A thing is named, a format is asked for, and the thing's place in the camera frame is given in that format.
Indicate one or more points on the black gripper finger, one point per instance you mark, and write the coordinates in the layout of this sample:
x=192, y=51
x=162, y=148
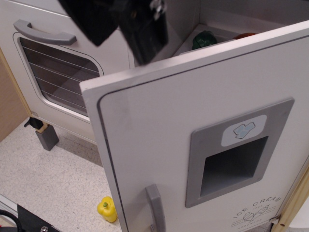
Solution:
x=93, y=18
x=144, y=25

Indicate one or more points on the white toy fridge door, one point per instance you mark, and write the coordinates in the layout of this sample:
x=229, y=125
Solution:
x=143, y=119

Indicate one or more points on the orange toy item in fridge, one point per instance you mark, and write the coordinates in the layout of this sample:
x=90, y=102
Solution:
x=244, y=35

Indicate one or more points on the white toy oven door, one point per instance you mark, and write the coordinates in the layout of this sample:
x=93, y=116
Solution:
x=48, y=75

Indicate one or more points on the green toy vegetable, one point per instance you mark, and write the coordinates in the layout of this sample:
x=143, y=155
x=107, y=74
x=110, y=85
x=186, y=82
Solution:
x=203, y=39

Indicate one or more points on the white toy kitchen cabinet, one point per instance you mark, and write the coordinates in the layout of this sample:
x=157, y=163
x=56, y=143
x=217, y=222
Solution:
x=236, y=16

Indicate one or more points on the grey kitchen leg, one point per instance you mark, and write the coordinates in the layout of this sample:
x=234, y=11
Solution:
x=48, y=138

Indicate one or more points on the grey ice dispenser panel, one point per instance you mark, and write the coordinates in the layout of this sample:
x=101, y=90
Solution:
x=233, y=153

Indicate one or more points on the yellow toy bell pepper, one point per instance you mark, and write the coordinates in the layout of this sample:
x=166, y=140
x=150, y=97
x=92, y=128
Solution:
x=106, y=209

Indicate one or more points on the grey oven door handle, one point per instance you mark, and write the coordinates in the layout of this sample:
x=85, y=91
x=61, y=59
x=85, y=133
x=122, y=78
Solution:
x=25, y=28

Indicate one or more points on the black clamp bracket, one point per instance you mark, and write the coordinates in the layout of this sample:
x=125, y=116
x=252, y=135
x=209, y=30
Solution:
x=35, y=123

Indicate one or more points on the light wooden frame left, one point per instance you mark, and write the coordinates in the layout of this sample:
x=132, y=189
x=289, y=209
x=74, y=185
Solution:
x=15, y=84

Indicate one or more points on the grey fridge door handle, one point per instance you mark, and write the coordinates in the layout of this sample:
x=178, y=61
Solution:
x=156, y=206

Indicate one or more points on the black base plate with screw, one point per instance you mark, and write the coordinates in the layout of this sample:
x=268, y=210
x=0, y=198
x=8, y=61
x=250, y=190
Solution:
x=32, y=223

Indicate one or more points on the light wooden post right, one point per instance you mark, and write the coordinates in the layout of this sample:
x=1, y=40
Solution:
x=297, y=199

